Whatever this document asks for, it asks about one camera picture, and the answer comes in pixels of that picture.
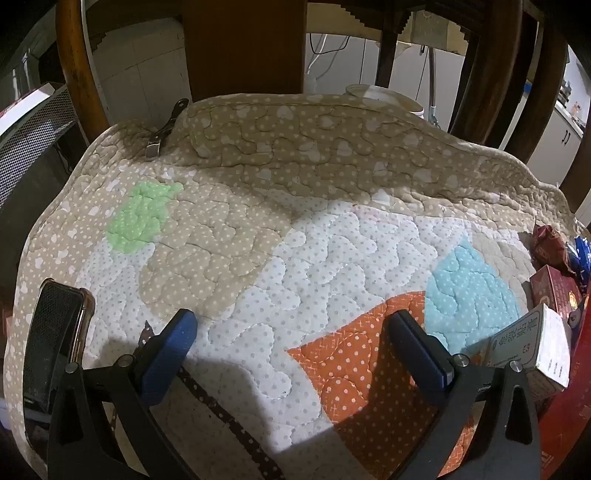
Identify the grey kitchen base cabinets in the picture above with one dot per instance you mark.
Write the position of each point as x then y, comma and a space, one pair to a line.
561, 138

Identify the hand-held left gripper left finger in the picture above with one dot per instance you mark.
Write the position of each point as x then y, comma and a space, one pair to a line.
168, 355

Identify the red carton box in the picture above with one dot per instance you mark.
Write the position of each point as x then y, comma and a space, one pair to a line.
554, 288

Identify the metal clip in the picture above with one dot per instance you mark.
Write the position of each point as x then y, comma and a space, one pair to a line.
159, 136

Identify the red crate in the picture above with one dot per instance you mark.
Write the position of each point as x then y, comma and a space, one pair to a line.
570, 429

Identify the quilted heart-print blanket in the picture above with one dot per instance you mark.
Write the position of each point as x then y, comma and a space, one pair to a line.
277, 230

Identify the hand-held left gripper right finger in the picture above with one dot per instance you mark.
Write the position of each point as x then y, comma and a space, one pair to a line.
418, 355

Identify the smartphone in black case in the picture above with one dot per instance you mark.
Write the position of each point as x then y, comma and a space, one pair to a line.
51, 332

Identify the blue carton box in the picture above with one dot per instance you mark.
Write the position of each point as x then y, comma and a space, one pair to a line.
582, 258

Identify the mop with metal pole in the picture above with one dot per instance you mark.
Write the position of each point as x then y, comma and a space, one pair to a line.
432, 83

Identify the white carton box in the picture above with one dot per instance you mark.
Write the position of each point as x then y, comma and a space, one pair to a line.
535, 346

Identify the wooden chair with round hole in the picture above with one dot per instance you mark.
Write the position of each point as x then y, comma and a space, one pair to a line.
240, 46

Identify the dark red snack bag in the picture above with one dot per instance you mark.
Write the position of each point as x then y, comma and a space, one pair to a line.
551, 249

